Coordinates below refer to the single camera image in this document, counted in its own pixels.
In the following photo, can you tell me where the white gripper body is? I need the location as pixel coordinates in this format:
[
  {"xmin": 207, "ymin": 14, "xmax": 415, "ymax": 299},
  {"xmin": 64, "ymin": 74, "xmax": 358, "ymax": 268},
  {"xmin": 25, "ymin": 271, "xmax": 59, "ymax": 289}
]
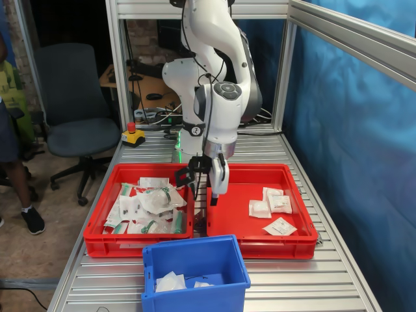
[{"xmin": 207, "ymin": 157, "xmax": 230, "ymax": 196}]

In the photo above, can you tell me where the clear blister bandage packet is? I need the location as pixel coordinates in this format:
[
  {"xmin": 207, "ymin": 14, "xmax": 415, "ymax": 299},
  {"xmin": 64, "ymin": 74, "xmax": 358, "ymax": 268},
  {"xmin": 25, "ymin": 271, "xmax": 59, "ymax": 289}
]
[{"xmin": 248, "ymin": 200, "xmax": 272, "ymax": 218}]

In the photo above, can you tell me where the red box with bandages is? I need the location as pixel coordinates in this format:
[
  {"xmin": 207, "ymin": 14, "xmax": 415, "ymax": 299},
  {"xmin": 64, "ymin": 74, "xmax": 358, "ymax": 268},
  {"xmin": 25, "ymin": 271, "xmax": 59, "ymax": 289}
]
[{"xmin": 205, "ymin": 162, "xmax": 319, "ymax": 259}]

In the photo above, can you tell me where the blue plastic box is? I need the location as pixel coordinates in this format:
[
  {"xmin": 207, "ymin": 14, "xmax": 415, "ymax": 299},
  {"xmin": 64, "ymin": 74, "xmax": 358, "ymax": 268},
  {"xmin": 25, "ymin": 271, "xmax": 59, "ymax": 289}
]
[{"xmin": 140, "ymin": 234, "xmax": 252, "ymax": 312}]

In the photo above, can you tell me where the red box with medical supplies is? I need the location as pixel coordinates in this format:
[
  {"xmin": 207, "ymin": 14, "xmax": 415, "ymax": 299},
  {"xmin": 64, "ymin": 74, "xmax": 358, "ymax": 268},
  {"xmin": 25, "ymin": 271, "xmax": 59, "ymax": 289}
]
[{"xmin": 83, "ymin": 162, "xmax": 196, "ymax": 258}]

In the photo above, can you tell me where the green syringe packet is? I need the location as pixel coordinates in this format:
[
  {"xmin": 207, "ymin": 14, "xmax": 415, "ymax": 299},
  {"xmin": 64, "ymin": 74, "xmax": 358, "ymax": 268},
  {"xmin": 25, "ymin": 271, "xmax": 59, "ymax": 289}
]
[{"xmin": 171, "ymin": 209, "xmax": 187, "ymax": 235}]

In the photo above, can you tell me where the large clear pouch green band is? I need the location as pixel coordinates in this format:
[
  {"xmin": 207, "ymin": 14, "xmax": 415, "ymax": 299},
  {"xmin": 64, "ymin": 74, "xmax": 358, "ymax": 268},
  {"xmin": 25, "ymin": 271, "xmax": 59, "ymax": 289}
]
[{"xmin": 144, "ymin": 187, "xmax": 189, "ymax": 215}]

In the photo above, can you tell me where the plain white bandage packet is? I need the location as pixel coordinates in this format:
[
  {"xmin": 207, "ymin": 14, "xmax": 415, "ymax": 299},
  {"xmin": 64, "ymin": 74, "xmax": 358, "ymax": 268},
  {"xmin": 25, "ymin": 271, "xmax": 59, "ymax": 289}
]
[{"xmin": 262, "ymin": 187, "xmax": 284, "ymax": 200}]

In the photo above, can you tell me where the flat white printed pouch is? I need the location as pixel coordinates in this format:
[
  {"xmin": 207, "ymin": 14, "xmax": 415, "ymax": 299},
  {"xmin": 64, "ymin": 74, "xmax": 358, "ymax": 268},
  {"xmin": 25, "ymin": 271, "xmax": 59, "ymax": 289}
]
[{"xmin": 138, "ymin": 177, "xmax": 171, "ymax": 189}]

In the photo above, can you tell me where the white labelled bandage packet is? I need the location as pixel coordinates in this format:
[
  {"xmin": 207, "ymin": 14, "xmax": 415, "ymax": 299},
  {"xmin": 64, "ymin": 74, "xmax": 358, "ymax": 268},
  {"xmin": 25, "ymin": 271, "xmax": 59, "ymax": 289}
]
[{"xmin": 268, "ymin": 194, "xmax": 293, "ymax": 215}]

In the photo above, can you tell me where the flat printed bandage packet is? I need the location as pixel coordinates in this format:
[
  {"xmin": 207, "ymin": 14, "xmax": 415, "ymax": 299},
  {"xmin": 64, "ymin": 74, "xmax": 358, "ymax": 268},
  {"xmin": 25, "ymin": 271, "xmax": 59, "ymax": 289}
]
[{"xmin": 262, "ymin": 216, "xmax": 298, "ymax": 236}]

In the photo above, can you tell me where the pouch with black connectors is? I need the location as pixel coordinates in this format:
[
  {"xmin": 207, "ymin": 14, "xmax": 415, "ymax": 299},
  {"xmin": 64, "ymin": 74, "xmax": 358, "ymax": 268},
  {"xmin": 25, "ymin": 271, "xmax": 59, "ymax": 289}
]
[{"xmin": 118, "ymin": 194, "xmax": 144, "ymax": 219}]

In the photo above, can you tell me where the large clear bandage packet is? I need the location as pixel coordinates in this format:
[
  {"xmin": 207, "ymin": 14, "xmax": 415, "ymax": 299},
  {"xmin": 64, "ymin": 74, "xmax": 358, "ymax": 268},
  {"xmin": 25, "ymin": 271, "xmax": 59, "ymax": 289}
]
[{"xmin": 155, "ymin": 271, "xmax": 188, "ymax": 293}]

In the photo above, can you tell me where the yellow emergency stop button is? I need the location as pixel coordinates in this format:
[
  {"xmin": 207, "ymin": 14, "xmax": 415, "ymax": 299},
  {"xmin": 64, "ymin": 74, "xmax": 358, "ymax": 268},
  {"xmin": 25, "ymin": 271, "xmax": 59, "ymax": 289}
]
[{"xmin": 121, "ymin": 122, "xmax": 146, "ymax": 149}]

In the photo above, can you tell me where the white green striped pouch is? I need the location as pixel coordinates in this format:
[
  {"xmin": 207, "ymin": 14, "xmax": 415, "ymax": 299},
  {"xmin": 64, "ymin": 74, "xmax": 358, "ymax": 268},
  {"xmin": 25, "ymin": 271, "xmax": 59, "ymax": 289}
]
[{"xmin": 103, "ymin": 204, "xmax": 122, "ymax": 229}]

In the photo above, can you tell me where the wooden desk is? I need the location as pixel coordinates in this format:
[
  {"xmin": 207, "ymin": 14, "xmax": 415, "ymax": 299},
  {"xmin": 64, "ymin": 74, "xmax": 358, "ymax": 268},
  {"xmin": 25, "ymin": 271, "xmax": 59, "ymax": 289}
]
[{"xmin": 99, "ymin": 64, "xmax": 183, "ymax": 112}]

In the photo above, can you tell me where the blue curtain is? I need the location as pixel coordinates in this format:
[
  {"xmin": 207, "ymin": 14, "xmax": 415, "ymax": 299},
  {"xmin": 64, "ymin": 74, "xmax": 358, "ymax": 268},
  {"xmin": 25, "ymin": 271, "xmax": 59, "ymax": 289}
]
[
  {"xmin": 242, "ymin": 18, "xmax": 286, "ymax": 113},
  {"xmin": 281, "ymin": 0, "xmax": 416, "ymax": 312}
]

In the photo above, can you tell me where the dark grey office chair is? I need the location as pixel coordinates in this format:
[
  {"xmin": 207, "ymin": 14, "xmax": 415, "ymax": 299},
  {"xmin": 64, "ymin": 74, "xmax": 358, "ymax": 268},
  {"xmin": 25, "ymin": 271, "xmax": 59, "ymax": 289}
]
[{"xmin": 34, "ymin": 43, "xmax": 122, "ymax": 207}]

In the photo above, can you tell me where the black sneaker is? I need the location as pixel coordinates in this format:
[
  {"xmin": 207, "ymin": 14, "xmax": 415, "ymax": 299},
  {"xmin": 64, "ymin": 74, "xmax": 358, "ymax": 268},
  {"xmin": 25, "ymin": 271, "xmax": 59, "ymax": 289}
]
[{"xmin": 20, "ymin": 207, "xmax": 46, "ymax": 236}]

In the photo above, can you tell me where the aluminium crossbeam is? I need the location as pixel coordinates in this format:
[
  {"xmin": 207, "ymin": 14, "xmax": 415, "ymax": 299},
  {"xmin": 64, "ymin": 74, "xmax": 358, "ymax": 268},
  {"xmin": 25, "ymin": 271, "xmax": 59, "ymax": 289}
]
[{"xmin": 115, "ymin": 0, "xmax": 291, "ymax": 20}]

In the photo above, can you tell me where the person leg with sneaker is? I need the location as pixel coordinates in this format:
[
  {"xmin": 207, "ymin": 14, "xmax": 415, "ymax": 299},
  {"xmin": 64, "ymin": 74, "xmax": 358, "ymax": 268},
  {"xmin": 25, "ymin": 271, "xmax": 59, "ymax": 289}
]
[{"xmin": 0, "ymin": 107, "xmax": 46, "ymax": 202}]

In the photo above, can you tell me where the green poster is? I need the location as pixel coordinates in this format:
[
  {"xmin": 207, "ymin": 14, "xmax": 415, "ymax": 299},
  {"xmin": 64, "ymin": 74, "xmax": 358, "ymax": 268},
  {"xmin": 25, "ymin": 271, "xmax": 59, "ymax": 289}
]
[{"xmin": 0, "ymin": 60, "xmax": 36, "ymax": 142}]

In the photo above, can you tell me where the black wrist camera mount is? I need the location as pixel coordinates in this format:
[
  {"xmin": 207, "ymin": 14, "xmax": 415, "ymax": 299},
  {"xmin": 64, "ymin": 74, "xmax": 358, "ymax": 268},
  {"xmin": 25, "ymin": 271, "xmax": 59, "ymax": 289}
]
[{"xmin": 174, "ymin": 155, "xmax": 211, "ymax": 192}]

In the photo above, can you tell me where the white cable bundle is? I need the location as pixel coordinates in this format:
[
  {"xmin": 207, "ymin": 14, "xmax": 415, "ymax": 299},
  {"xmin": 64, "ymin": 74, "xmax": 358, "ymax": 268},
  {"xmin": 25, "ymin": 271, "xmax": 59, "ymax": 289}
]
[{"xmin": 255, "ymin": 106, "xmax": 274, "ymax": 126}]

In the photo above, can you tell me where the aluminium upright post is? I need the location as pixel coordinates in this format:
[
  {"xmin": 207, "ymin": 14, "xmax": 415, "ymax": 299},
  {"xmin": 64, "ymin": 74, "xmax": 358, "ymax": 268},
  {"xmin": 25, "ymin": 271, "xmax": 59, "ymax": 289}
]
[
  {"xmin": 272, "ymin": 19, "xmax": 297, "ymax": 131},
  {"xmin": 105, "ymin": 0, "xmax": 130, "ymax": 131}
]

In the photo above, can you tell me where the aluminium side rail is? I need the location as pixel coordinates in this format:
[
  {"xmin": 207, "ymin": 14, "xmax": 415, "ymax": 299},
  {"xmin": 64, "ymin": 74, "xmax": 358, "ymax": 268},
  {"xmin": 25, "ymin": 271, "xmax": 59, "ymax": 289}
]
[{"xmin": 288, "ymin": 0, "xmax": 416, "ymax": 96}]

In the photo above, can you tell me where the black floor cable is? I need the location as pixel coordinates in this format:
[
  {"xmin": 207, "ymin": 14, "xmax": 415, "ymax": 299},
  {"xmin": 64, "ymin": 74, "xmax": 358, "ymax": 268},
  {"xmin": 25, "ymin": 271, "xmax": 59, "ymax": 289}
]
[{"xmin": 0, "ymin": 285, "xmax": 49, "ymax": 310}]

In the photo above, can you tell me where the grey metal post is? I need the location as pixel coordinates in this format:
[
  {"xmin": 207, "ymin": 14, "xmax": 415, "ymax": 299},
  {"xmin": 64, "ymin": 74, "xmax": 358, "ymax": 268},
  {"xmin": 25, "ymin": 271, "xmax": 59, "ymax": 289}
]
[{"xmin": 12, "ymin": 0, "xmax": 48, "ymax": 111}]

